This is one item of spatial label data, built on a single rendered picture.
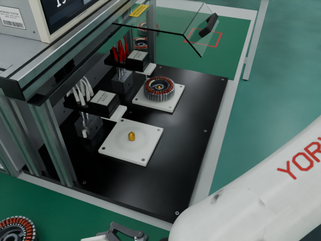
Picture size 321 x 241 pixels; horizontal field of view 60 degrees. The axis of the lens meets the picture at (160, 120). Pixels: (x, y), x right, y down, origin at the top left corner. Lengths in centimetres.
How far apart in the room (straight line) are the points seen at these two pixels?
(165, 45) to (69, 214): 90
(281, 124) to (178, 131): 140
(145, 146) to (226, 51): 70
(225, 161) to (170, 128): 98
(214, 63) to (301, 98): 135
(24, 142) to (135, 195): 30
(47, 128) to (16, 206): 28
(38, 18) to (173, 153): 49
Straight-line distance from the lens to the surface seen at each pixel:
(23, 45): 67
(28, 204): 82
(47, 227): 77
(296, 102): 245
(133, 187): 76
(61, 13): 68
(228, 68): 124
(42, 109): 60
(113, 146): 84
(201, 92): 105
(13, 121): 70
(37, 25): 65
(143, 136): 85
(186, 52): 132
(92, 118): 87
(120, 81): 101
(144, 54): 97
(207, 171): 82
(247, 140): 200
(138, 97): 100
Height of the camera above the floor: 140
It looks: 43 degrees down
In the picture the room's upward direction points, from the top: straight up
